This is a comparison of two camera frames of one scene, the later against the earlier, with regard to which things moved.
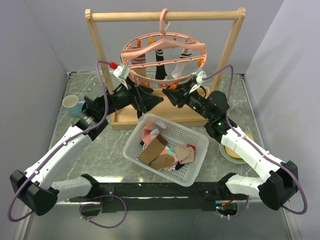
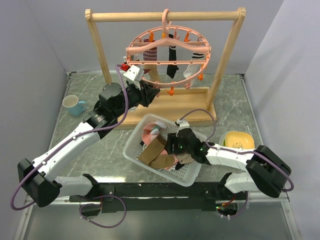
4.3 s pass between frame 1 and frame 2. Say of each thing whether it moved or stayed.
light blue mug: stayed
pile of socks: stayed
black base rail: stayed
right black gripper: moved
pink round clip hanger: moved
